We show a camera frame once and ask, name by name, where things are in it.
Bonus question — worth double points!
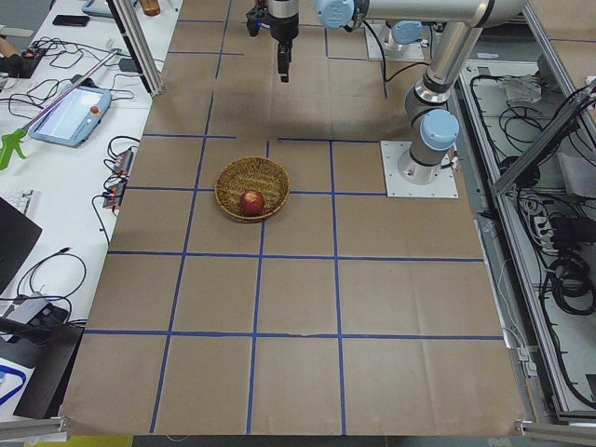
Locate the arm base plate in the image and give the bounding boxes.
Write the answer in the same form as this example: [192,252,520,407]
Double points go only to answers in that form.
[380,141,458,199]
[365,20,428,62]

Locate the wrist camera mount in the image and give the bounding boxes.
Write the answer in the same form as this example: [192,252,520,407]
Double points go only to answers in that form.
[246,2,271,37]

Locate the black smartphone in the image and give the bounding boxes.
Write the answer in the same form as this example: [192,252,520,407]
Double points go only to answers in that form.
[52,14,90,27]

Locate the teach pendant tablet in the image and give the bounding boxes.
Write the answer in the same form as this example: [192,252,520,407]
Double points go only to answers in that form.
[28,87,112,147]

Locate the aluminium frame post left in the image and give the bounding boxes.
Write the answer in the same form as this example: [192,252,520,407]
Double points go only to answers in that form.
[107,0,164,98]

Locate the black laptop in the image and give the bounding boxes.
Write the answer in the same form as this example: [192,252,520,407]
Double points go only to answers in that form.
[0,198,42,292]

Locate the green-tipped reacher stick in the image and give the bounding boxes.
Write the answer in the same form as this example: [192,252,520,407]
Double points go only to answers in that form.
[0,47,123,171]

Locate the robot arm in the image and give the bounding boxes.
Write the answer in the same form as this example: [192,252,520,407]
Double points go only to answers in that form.
[314,0,526,185]

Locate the woven wicker basket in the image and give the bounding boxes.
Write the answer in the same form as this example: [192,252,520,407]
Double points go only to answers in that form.
[214,156,290,223]

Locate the dark red apple in basket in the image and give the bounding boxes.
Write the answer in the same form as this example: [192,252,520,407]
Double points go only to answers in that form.
[239,190,265,217]

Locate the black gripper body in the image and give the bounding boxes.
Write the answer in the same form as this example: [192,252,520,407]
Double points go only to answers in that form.
[270,14,299,75]

